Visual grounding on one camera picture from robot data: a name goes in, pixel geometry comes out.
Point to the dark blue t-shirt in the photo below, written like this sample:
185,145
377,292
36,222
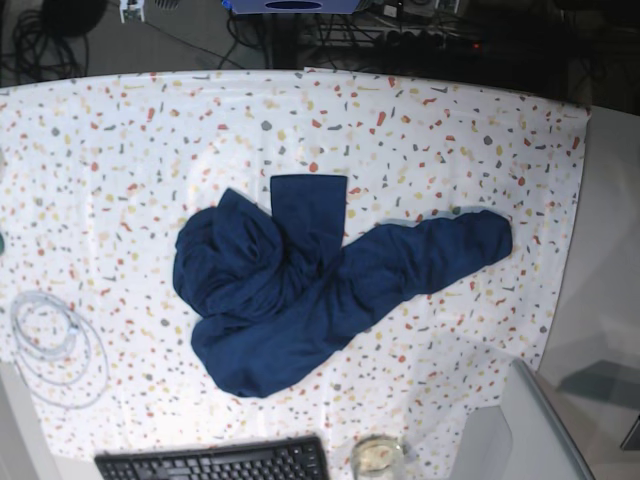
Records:
278,291

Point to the black power strip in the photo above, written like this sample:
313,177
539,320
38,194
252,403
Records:
430,40

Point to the black computer keyboard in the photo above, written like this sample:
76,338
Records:
296,458

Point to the clear glass jar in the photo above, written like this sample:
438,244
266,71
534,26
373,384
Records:
378,457

